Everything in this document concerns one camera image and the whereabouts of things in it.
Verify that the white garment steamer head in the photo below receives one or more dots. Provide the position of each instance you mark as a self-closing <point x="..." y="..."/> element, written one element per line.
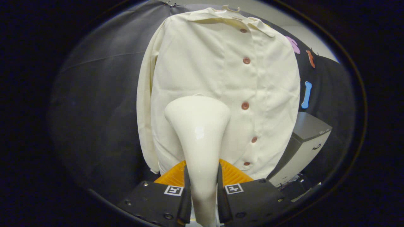
<point x="199" y="132"/>

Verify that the black box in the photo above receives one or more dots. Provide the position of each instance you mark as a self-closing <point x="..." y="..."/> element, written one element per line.
<point x="293" y="189"/>

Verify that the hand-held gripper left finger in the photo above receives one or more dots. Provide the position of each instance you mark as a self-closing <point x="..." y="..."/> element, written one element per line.
<point x="187" y="198"/>

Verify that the black backdrop cloth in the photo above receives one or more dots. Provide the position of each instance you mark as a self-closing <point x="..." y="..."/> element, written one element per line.
<point x="94" y="110"/>

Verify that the white clothes hanger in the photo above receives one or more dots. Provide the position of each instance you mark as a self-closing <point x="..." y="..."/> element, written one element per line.
<point x="230" y="8"/>

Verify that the grey and white cabinet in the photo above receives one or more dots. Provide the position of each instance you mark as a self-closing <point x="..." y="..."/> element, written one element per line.
<point x="307" y="126"/>

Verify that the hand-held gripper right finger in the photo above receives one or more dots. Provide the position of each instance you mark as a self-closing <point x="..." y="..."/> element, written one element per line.
<point x="221" y="198"/>

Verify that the cream button-up shirt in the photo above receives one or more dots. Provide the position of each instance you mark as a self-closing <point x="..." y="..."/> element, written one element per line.
<point x="195" y="63"/>

